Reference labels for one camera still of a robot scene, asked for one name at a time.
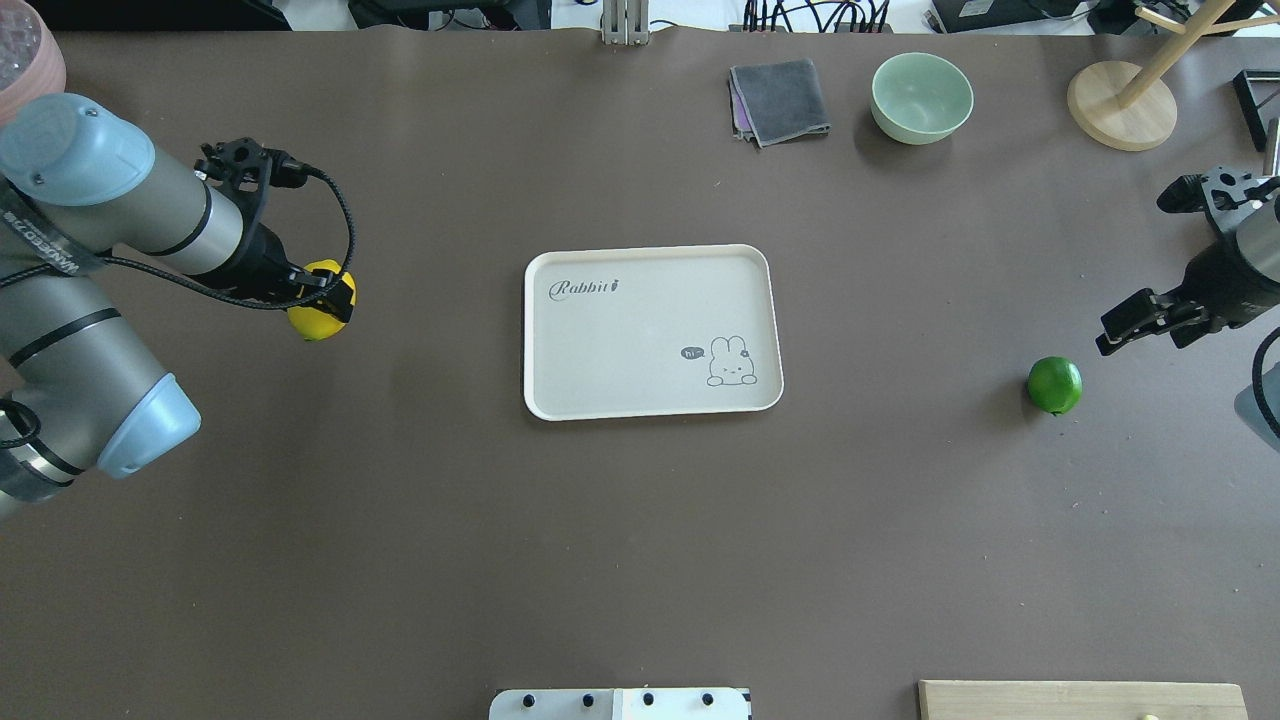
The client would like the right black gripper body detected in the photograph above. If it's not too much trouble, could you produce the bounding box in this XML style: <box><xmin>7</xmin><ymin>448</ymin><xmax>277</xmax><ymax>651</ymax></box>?
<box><xmin>1169</xmin><ymin>240</ymin><xmax>1261</xmax><ymax>348</ymax></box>

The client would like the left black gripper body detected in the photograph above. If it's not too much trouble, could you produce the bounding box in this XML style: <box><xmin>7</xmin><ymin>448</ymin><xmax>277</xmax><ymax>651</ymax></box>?
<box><xmin>236</xmin><ymin>224</ymin><xmax>301</xmax><ymax>301</ymax></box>

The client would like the yellow lemon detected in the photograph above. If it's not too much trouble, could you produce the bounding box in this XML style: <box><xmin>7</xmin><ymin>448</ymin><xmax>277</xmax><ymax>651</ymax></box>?
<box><xmin>285</xmin><ymin>272</ymin><xmax>358</xmax><ymax>341</ymax></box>

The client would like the green lime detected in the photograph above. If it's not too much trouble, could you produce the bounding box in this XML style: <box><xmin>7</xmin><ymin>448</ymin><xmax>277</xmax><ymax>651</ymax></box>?
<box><xmin>1025</xmin><ymin>356</ymin><xmax>1083</xmax><ymax>416</ymax></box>

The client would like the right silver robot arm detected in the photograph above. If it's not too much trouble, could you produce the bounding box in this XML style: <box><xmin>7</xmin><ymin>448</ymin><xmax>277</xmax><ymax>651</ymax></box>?
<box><xmin>1094</xmin><ymin>200</ymin><xmax>1279</xmax><ymax>356</ymax></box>

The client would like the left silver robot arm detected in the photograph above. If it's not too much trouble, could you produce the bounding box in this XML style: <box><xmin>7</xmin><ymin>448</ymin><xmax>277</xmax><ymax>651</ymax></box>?
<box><xmin>1</xmin><ymin>94</ymin><xmax>357</xmax><ymax>518</ymax></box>

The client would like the white rabbit print tray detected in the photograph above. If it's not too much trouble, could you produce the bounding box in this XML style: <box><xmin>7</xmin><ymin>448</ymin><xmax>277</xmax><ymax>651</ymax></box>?
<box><xmin>524</xmin><ymin>243</ymin><xmax>785</xmax><ymax>421</ymax></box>

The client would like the wooden mug tree stand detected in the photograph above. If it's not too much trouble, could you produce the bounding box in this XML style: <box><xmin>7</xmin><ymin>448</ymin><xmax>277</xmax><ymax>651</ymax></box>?
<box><xmin>1068</xmin><ymin>1</ymin><xmax>1279</xmax><ymax>152</ymax></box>

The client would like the mint green bowl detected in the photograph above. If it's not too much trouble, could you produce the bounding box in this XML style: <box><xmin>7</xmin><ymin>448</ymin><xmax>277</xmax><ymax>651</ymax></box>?
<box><xmin>870</xmin><ymin>53</ymin><xmax>975</xmax><ymax>146</ymax></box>

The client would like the pink bowl of ice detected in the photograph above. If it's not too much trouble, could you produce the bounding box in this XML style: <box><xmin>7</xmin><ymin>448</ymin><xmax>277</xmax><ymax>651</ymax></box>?
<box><xmin>1</xmin><ymin>1</ymin><xmax>67</xmax><ymax>126</ymax></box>

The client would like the bamboo cutting board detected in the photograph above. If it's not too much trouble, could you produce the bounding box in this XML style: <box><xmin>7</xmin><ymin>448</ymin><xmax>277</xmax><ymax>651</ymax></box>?
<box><xmin>918</xmin><ymin>680</ymin><xmax>1249</xmax><ymax>719</ymax></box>

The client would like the grey folded cloth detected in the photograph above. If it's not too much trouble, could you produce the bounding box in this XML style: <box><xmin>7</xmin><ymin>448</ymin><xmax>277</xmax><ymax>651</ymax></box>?
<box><xmin>730</xmin><ymin>58</ymin><xmax>832</xmax><ymax>149</ymax></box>

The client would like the purple cloth underneath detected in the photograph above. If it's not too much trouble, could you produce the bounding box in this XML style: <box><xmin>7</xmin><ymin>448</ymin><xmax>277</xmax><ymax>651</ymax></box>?
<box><xmin>728</xmin><ymin>76</ymin><xmax>756</xmax><ymax>141</ymax></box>

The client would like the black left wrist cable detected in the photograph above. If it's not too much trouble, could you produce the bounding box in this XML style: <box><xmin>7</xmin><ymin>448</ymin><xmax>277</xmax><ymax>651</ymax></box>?
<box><xmin>100</xmin><ymin>165</ymin><xmax>357</xmax><ymax>311</ymax></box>

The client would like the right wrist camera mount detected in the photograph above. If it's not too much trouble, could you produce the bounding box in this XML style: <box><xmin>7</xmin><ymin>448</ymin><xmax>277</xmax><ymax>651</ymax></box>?
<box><xmin>1156</xmin><ymin>167</ymin><xmax>1279</xmax><ymax>236</ymax></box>

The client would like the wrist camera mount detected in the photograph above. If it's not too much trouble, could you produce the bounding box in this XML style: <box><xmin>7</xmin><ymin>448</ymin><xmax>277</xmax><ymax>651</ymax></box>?
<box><xmin>195</xmin><ymin>137</ymin><xmax>311</xmax><ymax>233</ymax></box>
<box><xmin>1156</xmin><ymin>167</ymin><xmax>1279</xmax><ymax>236</ymax></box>

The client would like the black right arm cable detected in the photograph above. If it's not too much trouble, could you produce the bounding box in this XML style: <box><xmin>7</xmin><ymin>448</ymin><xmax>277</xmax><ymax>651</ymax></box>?
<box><xmin>1252</xmin><ymin>325</ymin><xmax>1280</xmax><ymax>441</ymax></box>

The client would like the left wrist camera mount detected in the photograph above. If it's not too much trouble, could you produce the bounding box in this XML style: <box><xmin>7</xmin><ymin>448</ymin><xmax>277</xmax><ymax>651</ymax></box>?
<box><xmin>195</xmin><ymin>137</ymin><xmax>311</xmax><ymax>233</ymax></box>

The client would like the aluminium frame post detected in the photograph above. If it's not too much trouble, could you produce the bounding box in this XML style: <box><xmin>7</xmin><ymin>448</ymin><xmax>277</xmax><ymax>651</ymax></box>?
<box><xmin>600</xmin><ymin>0</ymin><xmax>650</xmax><ymax>46</ymax></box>

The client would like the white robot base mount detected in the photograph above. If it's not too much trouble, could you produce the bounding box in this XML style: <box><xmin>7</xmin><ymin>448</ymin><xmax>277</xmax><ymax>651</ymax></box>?
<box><xmin>488</xmin><ymin>685</ymin><xmax>753</xmax><ymax>719</ymax></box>

